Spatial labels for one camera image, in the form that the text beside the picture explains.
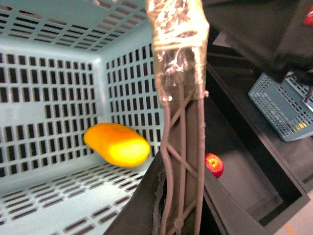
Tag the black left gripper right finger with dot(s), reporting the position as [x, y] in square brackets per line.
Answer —
[222, 214]

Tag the red apple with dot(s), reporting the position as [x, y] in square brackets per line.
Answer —
[214, 164]

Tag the yellow orange mango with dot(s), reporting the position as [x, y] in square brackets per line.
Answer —
[117, 144]

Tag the light blue shopping basket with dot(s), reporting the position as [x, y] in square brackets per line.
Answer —
[66, 65]

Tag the grey basket handle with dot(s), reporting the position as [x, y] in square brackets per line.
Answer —
[179, 43]

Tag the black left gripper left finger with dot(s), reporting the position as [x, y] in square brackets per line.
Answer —
[142, 214]

